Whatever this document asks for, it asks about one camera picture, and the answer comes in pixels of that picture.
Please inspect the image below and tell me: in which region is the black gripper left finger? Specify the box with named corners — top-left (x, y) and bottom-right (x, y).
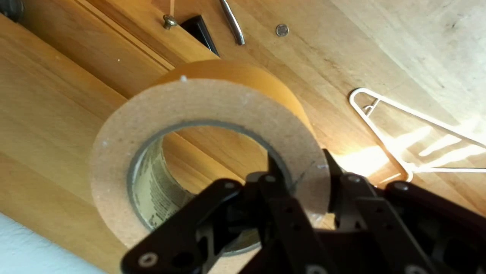
top-left (119, 162), bottom-right (329, 274)

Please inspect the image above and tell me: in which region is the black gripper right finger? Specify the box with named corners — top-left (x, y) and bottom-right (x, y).
top-left (323, 149), bottom-right (486, 274)

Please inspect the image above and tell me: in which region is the orange tape roll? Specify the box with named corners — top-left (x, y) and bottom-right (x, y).
top-left (91, 61), bottom-right (331, 248)

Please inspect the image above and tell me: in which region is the wooden roll-top desk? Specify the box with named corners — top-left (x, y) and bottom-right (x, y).
top-left (0, 0), bottom-right (486, 273)

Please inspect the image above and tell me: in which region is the brass drawer knob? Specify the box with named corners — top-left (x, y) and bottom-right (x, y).
top-left (162, 15), bottom-right (177, 29)

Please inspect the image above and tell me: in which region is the white wire clothes hanger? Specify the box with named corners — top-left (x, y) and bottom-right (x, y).
top-left (347, 87), bottom-right (486, 180)

